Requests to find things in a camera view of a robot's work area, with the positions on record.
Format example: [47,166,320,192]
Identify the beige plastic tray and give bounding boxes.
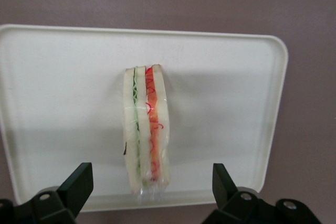
[0,24,289,213]

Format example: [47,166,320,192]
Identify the triangle sandwich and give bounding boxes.
[122,63,171,204]

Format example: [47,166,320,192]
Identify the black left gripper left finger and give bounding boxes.
[0,163,94,224]

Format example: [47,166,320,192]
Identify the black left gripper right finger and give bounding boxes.
[203,163,322,224]

